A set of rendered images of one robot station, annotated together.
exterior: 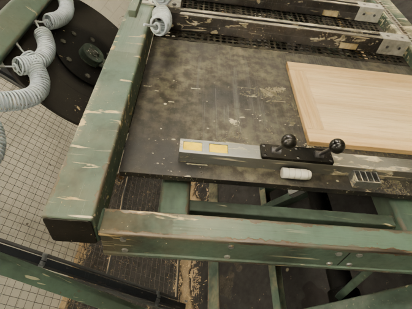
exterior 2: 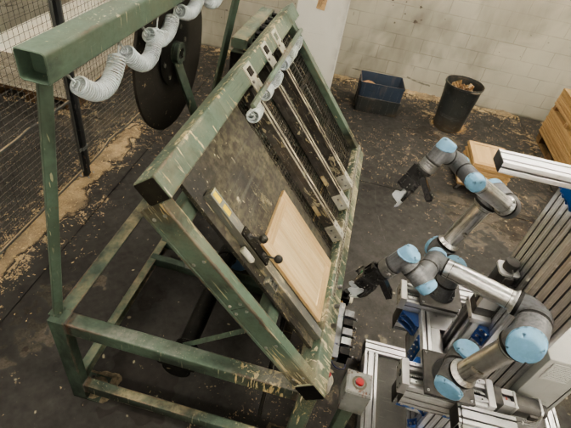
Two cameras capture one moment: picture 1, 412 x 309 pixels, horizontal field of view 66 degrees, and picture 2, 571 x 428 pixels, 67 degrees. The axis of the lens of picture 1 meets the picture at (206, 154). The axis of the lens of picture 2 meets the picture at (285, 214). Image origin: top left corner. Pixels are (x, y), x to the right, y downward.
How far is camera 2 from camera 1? 1.03 m
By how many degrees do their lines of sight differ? 28
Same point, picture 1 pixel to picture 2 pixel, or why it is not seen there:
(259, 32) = (285, 157)
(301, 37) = (301, 183)
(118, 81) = (211, 126)
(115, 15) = not seen: outside the picture
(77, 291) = (55, 207)
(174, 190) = (189, 210)
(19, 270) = (53, 167)
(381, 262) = (249, 323)
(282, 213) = not seen: hidden behind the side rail
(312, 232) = (239, 285)
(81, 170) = (176, 166)
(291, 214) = not seen: hidden behind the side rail
